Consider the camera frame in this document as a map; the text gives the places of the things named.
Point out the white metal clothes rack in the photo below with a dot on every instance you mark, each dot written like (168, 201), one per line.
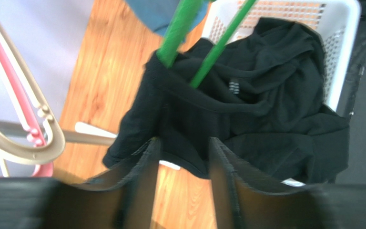
(83, 134)

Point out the blue ribbed tank top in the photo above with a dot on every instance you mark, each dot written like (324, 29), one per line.
(156, 15)

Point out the white plastic laundry basket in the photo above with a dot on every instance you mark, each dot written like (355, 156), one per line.
(329, 31)

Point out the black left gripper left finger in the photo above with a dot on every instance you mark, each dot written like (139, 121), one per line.
(119, 198)

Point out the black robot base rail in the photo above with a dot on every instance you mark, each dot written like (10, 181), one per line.
(363, 95)

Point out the beige hanger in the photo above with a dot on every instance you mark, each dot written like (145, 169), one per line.
(27, 120)

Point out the pink plastic hanger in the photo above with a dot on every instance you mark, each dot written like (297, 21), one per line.
(15, 95)

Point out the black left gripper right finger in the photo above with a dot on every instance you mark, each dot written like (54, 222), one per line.
(246, 198)

